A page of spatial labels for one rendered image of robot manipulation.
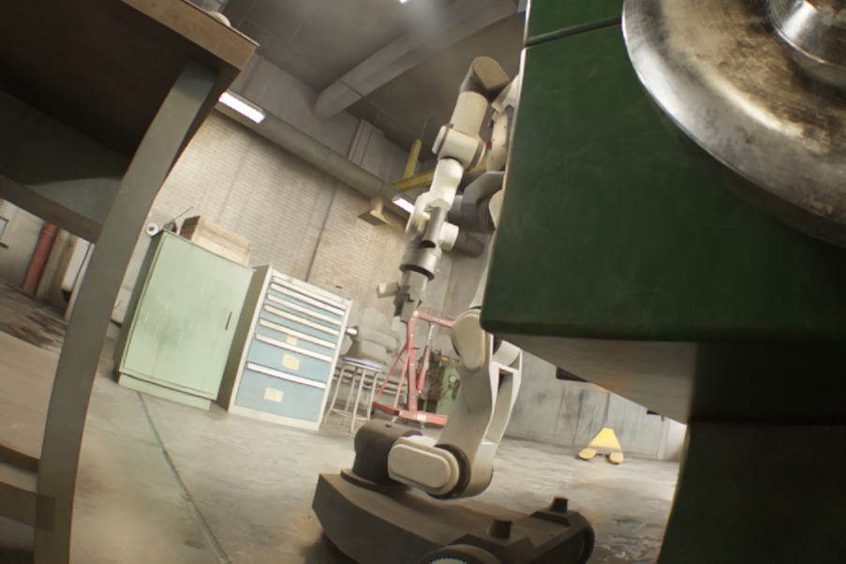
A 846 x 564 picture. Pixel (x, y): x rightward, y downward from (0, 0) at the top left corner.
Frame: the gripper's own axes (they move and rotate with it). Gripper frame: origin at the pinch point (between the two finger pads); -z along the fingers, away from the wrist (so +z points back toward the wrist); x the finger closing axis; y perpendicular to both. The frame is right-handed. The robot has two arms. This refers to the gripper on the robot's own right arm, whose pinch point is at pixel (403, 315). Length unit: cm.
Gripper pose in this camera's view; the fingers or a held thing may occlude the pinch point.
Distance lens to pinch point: 97.3
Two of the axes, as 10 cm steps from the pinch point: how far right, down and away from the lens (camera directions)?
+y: 9.3, 3.6, 1.1
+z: 2.8, -8.6, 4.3
